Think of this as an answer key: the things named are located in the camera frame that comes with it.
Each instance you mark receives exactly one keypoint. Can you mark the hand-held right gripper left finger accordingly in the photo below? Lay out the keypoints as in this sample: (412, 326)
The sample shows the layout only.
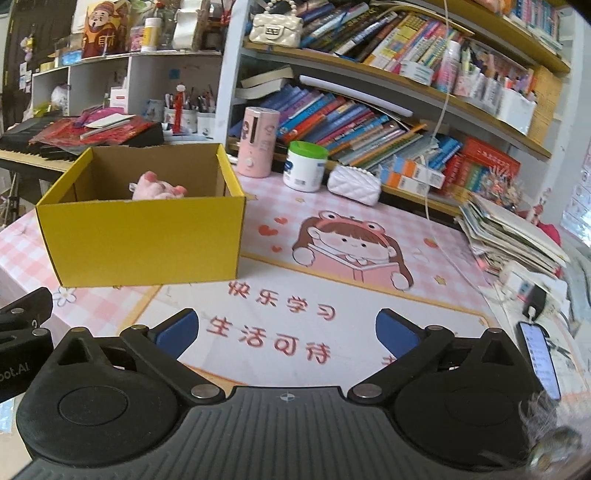
(178, 332)

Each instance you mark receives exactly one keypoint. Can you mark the pink cylindrical humidifier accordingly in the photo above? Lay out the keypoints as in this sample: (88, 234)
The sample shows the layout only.
(258, 138)

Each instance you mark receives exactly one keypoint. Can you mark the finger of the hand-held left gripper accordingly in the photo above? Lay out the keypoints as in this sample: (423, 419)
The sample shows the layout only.
(27, 307)

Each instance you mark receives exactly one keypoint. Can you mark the white cubby shelf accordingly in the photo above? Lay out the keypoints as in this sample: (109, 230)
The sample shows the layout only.
(147, 69)

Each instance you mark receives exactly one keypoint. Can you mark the white box red label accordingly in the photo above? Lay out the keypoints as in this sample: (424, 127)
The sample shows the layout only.
(119, 99)

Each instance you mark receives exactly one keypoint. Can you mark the cream quilted handbag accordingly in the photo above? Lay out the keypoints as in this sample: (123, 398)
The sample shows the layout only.
(277, 30)

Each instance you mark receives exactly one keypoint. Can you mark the white printed pen holder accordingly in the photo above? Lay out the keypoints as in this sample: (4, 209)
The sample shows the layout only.
(182, 121)
(206, 123)

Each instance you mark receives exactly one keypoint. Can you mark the white power strip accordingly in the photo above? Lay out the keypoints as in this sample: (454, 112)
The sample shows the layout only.
(515, 277)

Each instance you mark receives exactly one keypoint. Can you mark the red book box set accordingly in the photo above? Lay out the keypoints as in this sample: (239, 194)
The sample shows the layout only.
(485, 170)

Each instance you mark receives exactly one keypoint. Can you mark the white desk organizer with pens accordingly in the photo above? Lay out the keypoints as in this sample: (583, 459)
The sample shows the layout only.
(512, 104)

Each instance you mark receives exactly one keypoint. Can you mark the white shelf post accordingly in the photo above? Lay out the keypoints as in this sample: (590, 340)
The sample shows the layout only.
(233, 69)

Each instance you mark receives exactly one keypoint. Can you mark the black smartphone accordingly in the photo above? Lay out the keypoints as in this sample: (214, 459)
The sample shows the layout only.
(540, 360)

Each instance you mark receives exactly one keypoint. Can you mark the lying thick books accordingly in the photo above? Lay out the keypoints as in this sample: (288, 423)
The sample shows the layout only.
(263, 83)

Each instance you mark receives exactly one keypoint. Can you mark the pink checked printed tablecloth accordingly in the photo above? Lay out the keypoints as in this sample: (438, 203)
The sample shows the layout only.
(351, 286)

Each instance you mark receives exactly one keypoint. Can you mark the white quilted pouch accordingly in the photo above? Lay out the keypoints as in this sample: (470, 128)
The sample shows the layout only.
(353, 184)

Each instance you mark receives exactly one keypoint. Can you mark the row of blue books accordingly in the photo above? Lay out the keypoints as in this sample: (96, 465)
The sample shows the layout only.
(337, 120)

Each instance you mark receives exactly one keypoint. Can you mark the row of colourful thin books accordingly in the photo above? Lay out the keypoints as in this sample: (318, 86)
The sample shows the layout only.
(397, 37)

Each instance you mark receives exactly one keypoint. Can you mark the orange white slim boxes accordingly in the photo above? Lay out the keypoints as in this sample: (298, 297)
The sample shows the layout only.
(411, 175)

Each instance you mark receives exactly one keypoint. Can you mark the white bottle yellow label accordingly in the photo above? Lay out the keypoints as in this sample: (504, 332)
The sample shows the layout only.
(150, 37)

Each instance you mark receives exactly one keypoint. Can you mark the small pink hanging plush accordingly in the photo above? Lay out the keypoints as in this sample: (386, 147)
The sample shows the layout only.
(29, 46)

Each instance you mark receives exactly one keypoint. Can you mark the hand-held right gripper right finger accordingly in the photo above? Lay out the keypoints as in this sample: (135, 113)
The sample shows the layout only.
(397, 334)

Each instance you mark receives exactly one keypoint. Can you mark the rolled white paper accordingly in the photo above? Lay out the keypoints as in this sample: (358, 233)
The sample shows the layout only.
(355, 94)

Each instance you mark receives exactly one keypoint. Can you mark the white jar green lid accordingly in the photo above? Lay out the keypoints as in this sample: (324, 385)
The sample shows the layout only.
(302, 173)

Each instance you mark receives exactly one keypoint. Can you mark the red ornament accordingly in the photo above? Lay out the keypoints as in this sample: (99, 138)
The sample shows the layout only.
(549, 230)

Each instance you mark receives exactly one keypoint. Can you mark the white curved ornament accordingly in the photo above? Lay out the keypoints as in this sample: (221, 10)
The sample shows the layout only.
(189, 30)

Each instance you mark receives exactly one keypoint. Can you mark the fortune god paper box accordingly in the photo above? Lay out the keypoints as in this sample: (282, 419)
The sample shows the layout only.
(104, 32)

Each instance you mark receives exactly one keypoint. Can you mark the dark wooden door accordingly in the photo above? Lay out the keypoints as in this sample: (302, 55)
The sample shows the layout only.
(14, 83)

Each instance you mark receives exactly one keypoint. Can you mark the red hanging tassel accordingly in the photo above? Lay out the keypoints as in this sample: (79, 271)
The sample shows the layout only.
(178, 106)

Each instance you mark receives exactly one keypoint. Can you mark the black electronic keyboard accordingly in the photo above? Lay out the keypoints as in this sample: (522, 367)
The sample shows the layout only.
(21, 136)

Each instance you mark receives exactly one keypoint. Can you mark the stack of red papers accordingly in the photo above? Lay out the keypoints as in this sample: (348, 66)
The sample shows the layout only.
(60, 131)

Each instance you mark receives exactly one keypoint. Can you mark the stack of newspapers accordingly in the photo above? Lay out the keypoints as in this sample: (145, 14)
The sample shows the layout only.
(508, 235)

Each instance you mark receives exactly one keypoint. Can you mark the grey fluffy cuff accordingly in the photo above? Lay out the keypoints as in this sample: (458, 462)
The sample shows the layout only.
(549, 429)

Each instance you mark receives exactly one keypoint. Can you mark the yellow cardboard box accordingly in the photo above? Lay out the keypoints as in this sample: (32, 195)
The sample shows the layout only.
(138, 244)

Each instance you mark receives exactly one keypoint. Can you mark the blue tissue box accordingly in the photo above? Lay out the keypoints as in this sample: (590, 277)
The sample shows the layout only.
(71, 57)

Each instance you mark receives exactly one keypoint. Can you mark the white plastic bag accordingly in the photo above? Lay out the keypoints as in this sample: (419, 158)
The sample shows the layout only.
(59, 99)

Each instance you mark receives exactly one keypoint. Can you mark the pink plush pig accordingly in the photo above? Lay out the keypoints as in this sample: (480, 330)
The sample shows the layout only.
(154, 189)

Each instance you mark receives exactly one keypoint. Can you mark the pink white booklet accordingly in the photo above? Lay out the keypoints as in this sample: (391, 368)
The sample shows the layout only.
(108, 121)

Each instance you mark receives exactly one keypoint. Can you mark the black plug adapter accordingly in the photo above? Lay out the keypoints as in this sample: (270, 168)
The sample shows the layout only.
(534, 300)

